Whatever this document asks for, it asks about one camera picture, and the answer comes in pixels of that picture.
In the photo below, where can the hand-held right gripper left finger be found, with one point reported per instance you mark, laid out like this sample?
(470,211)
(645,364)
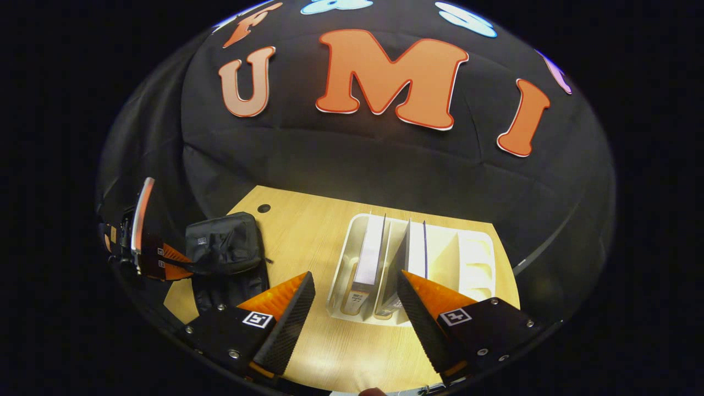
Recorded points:
(286,330)

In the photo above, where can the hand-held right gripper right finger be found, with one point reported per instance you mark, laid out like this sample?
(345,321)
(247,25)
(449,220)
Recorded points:
(423,324)

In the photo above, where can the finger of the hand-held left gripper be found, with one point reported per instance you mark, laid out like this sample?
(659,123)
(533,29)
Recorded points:
(168,272)
(165,250)

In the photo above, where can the black schoolbag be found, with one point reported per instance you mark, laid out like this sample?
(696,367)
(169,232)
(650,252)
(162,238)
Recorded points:
(225,247)

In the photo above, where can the dark blue book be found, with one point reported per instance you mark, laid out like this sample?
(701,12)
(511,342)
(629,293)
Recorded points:
(415,247)

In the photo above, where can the white bookshelf organizer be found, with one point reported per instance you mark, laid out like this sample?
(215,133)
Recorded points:
(473,264)

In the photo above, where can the black backdrop cloth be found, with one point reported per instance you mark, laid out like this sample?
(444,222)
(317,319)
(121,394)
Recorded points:
(357,148)

